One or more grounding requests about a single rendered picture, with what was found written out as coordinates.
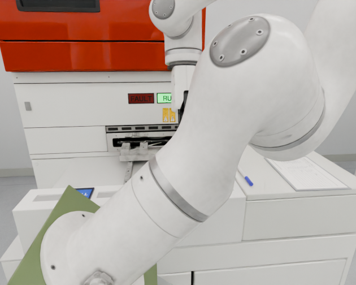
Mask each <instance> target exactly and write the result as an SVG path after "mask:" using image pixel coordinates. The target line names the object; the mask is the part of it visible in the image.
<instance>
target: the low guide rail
mask: <svg viewBox="0 0 356 285"><path fill-rule="evenodd" d="M133 164H134V161H128V164H127V169H126V173H125V178H124V183H123V185H124V184H125V183H126V182H127V181H128V180H129V179H130V178H131V177H132V171H133Z"/></svg>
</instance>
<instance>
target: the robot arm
mask: <svg viewBox="0 0 356 285"><path fill-rule="evenodd" d="M215 1H217V0H151V2H150V6H149V16H150V19H151V21H152V22H153V24H154V25H155V26H156V27H157V28H158V29H159V30H160V31H162V32H163V34H164V49H165V64H166V65H167V69H168V70H171V71H172V75H171V110H172V111H173V112H175V113H176V112H177V110H178V125H179V126H177V131H176V132H175V134H174V135H173V137H172V138H171V139H170V140H169V142H168V143H167V144H166V145H165V146H164V147H163V148H161V149H160V150H159V151H158V152H157V153H156V154H155V155H154V156H153V157H152V158H151V159H150V160H149V161H148V162H147V163H146V164H145V165H143V166H142V167H141V168H140V169H139V170H138V171H137V172H136V173H135V174H134V175H133V176H132V177H131V178H130V179H129V180H128V181H127V182H126V183H125V184H124V185H123V186H122V187H121V188H120V189H119V190H118V191H117V192H116V193H115V194H114V195H113V196H112V197H111V198H110V199H109V200H108V201H107V202H106V203H105V204H103V205H102V206H101V207H100V208H99V209H98V210H97V211H96V212H95V213H90V212H87V211H72V212H69V213H67V214H64V215H62V216H61V217H59V218H58V219H57V220H56V221H55V222H54V223H53V224H52V225H51V226H50V227H49V228H48V229H47V231H46V233H45V234H44V238H43V240H42V243H41V250H40V262H41V270H42V274H43V277H44V280H45V283H46V285H144V273H146V272H147V271H148V270H149V269H150V268H151V267H153V266H154V265H155V264H156V263H157V262H158V261H159V260H161V259H162V258H163V257H164V256H165V255H166V254H167V253H168V252H170V251H171V250H172V249H174V247H175V246H177V245H178V244H179V243H180V242H181V241H183V240H184V239H185V238H186V237H187V236H188V235H190V234H191V233H192V232H193V231H194V230H195V229H196V228H198V227H199V226H200V225H201V224H202V223H203V222H204V221H206V220H207V219H208V218H209V217H211V216H212V215H213V214H214V213H215V212H216V211H217V210H218V209H219V208H221V207H222V206H223V205H224V204H225V203H226V201H227V200H228V199H229V198H230V196H231V194H232V191H233V187H234V183H235V176H236V171H237V167H238V163H239V161H240V158H241V156H242V154H243V152H244V150H245V148H246V146H247V144H249V145H250V146H251V147H252V148H253V149H254V150H255V151H256V152H257V153H258V154H260V155H262V156H264V157H265V158H268V159H271V160H274V161H294V160H296V159H300V158H302V157H304V156H306V155H308V154H310V153H311V152H312V151H314V150H315V149H316V148H317V147H318V146H319V145H320V144H321V143H322V142H323V141H324V140H325V138H326V137H327V136H328V135H329V133H330V132H331V131H332V129H333V128H334V126H335V124H336V123H337V121H338V120H339V118H340V116H341V115H342V113H343V112H344V110H345V108H346V107H347V105H348V103H349V101H350V100H351V98H352V96H353V94H354V92H355V91H356V0H318V1H317V3H316V5H315V7H314V9H313V11H312V14H311V16H310V18H309V21H308V23H307V26H306V29H305V31H304V34H302V32H301V31H300V29H299V28H298V27H297V26H296V25H295V24H294V23H292V22H291V21H290V20H288V19H286V18H284V17H282V16H278V15H274V14H252V15H249V16H246V17H243V18H241V19H238V20H236V21H234V22H233V23H231V24H230V25H228V26H226V27H225V28H224V29H223V30H221V31H220V32H219V33H218V34H217V35H216V36H215V37H214V38H213V39H212V40H211V41H210V42H209V43H208V44H207V46H206V47H205V49H204V51H203V52H202V9H203V8H205V7H206V6H208V5H209V4H211V3H213V2H215Z"/></svg>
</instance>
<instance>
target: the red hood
mask: <svg viewBox="0 0 356 285"><path fill-rule="evenodd" d="M150 2H151V0H0V50H1V54H2V59H3V64H4V67H5V71H6V72H45V71H171V70H168V69H167V65H166V64H165V49H164V34H163V32H162V31H160V30H159V29H158V28H157V27H156V26H155V25H154V24H153V22H152V21H151V19H150V16H149V6H150ZM205 27H206V7H205V8H203V9H202V52H203V51H204V49H205Z"/></svg>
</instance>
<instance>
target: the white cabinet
mask: <svg viewBox="0 0 356 285"><path fill-rule="evenodd" d="M355 249H356V232H347V233H339V234H324V235H310V236H295V237H281V238H273V239H258V240H244V241H243V240H241V243H237V244H223V245H208V246H200V247H186V248H174V249H172V250H171V251H170V252H168V253H167V254H166V255H165V256H164V257H163V258H162V259H161V260H159V261H158V262H157V276H159V277H161V278H163V279H164V280H166V281H168V282H169V283H171V284H173V285H344V284H345V281H346V277H347V274H348V271H349V267H350V264H351V261H352V259H353V255H354V252H355ZM20 262H21V260H17V261H3V262H1V264H2V267H3V270H4V272H5V276H6V279H7V282H8V281H9V280H10V278H11V277H12V275H13V273H14V271H15V270H16V268H17V267H18V265H19V264H20Z"/></svg>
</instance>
